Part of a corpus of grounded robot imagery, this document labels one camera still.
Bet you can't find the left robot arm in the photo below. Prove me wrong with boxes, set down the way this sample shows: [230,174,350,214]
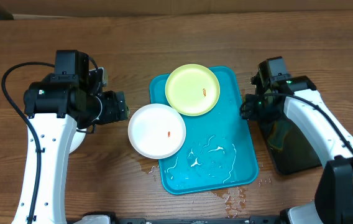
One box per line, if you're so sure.
[13,82,128,223]

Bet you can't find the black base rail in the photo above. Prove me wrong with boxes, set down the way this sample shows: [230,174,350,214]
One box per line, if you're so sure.
[67,212,289,224]

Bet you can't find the green yellow sponge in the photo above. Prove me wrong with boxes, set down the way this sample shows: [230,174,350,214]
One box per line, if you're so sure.
[267,120,291,151]

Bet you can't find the black water tray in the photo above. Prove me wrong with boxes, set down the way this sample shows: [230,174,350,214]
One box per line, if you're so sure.
[258,96,321,175]

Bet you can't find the light green plate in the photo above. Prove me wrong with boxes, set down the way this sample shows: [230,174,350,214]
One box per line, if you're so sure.
[165,64,221,116]

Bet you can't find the teal plastic tray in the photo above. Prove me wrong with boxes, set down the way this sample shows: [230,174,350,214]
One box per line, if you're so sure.
[159,66,259,195]

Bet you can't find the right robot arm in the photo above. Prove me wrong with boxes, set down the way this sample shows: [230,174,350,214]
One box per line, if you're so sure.
[240,74,353,223]

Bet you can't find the white plate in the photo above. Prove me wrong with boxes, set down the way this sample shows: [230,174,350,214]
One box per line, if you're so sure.
[69,129,87,154]
[128,103,186,159]

